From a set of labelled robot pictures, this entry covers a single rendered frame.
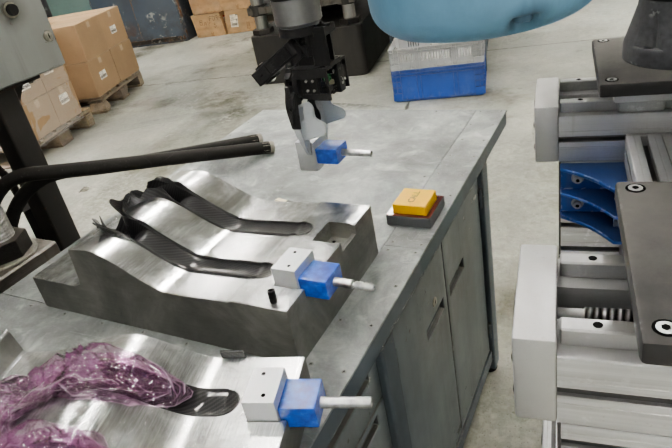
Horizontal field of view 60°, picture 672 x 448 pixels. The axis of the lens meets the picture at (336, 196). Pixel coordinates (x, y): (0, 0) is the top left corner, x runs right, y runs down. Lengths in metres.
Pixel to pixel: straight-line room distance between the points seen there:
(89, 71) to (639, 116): 4.79
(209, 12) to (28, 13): 6.15
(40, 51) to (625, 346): 1.34
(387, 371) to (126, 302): 0.43
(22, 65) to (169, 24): 6.32
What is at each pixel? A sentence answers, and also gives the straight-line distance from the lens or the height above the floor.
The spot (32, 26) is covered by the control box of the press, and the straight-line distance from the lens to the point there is 1.54.
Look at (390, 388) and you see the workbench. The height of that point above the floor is 0.58.
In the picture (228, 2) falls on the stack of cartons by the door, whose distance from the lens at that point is 7.49.
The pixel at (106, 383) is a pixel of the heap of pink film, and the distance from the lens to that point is 0.71.
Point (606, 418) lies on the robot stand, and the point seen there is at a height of 0.92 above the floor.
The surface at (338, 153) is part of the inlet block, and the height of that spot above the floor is 0.93.
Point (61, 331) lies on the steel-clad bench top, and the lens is 1.03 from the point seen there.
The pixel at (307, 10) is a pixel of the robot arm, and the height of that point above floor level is 1.17.
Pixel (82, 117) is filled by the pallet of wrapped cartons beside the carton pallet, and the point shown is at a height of 0.11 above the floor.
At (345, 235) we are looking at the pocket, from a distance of 0.89.
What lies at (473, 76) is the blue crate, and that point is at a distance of 3.92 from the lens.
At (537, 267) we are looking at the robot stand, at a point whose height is 0.99.
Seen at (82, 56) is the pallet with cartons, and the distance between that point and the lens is 5.34.
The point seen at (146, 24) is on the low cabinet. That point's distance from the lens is 7.93.
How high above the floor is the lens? 1.33
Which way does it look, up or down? 27 degrees down
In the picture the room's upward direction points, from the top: 11 degrees counter-clockwise
